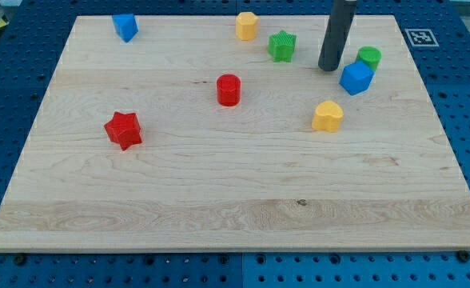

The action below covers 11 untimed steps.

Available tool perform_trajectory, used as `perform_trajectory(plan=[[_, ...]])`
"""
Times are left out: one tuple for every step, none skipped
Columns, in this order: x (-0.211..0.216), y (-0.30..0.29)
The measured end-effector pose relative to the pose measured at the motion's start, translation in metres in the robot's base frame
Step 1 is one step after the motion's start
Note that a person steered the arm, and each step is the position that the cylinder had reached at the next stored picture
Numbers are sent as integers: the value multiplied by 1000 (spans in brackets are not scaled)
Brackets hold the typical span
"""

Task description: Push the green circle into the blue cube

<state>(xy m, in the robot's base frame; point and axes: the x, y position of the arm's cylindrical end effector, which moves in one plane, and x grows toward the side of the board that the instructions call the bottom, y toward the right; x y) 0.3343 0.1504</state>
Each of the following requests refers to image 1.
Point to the blue cube block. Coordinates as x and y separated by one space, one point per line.
356 77

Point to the light wooden board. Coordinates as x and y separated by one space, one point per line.
253 177

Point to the red cylinder block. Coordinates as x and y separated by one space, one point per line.
228 89

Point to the yellow heart block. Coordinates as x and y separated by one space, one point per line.
327 116

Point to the green star block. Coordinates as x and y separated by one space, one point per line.
281 46

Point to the red star block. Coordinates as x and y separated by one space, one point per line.
124 129

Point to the yellow hexagon block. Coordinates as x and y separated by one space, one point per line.
247 24

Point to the blue triangle block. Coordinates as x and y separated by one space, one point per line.
125 26

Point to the green cylinder block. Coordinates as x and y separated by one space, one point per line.
370 56

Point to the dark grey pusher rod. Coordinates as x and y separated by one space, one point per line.
337 31

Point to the white fiducial marker tag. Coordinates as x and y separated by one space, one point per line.
420 37

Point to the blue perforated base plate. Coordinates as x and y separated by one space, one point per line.
30 46

